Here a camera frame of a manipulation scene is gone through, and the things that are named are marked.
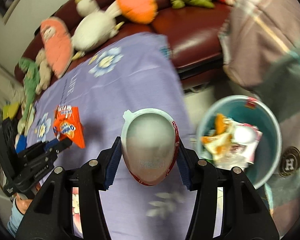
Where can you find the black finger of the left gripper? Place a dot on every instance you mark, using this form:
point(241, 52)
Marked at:
point(36, 150)
point(56, 146)

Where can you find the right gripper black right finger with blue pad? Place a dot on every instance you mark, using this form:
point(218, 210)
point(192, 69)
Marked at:
point(245, 215)

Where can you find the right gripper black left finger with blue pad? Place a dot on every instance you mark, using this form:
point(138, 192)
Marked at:
point(51, 213)

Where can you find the white red oval cup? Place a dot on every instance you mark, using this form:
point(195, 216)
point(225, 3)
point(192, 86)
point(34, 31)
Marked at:
point(150, 144)

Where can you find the gold foil snack bag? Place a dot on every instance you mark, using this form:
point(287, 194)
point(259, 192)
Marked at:
point(219, 142)

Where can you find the teal plastic trash bin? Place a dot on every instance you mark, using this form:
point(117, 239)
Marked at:
point(245, 110)

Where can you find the person's hand holding gripper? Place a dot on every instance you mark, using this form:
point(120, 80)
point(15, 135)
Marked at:
point(22, 203)

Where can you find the orange snack wrapper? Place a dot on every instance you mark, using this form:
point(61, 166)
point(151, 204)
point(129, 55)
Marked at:
point(67, 124)

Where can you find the yellow plush toy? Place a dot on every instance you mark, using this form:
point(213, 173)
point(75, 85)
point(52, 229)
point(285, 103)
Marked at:
point(10, 111)

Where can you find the beige bear plush toy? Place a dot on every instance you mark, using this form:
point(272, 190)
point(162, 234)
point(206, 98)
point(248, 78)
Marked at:
point(44, 72)

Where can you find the white paper napkin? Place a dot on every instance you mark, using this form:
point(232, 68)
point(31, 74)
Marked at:
point(245, 139)

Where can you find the green crocodile plush toy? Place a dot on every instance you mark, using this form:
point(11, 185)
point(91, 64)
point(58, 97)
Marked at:
point(30, 82)

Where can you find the pink carrot plush toy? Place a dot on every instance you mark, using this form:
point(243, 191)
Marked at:
point(57, 45)

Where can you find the purple floral tablecloth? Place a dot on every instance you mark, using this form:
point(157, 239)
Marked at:
point(131, 74)

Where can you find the white duck plush toy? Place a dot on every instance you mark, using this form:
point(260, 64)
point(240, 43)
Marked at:
point(96, 26)

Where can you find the orange carrot plush toy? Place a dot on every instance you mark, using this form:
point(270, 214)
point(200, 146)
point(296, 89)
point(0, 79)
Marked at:
point(138, 11)

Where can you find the dark red leather sofa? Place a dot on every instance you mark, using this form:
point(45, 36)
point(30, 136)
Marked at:
point(191, 32)

